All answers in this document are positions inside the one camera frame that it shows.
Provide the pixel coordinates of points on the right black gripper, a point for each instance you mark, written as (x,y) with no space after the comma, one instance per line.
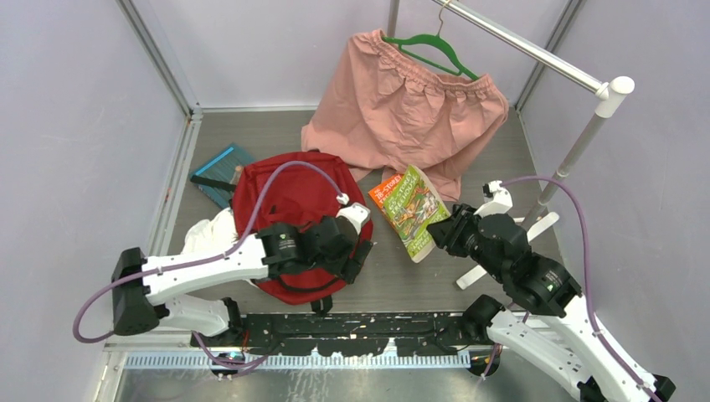
(446,233)

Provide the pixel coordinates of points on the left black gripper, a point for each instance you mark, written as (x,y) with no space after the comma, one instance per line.
(349,265)

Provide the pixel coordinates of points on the green treehouse book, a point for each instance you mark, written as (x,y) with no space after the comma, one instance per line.
(411,206)

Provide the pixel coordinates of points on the red backpack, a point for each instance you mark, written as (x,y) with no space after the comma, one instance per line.
(289,201)

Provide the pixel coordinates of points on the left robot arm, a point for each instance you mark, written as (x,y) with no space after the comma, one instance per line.
(149,291)

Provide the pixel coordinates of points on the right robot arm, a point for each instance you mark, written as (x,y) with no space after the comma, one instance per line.
(583,364)

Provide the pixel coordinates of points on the orange treehouse book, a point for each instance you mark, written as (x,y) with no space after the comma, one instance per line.
(379,193)

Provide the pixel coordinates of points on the white crumpled cloth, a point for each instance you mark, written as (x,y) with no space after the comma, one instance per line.
(216,234)

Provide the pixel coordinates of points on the pink skirt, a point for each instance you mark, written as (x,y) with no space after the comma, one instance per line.
(382,110)

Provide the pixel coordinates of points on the blue book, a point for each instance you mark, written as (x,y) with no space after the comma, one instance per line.
(218,177)

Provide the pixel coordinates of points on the green clothes hanger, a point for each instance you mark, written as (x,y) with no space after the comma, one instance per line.
(433,41)

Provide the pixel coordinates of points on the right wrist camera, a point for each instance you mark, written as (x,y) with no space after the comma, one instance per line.
(497,199)

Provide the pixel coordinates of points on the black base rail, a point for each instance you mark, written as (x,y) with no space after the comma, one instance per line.
(414,334)

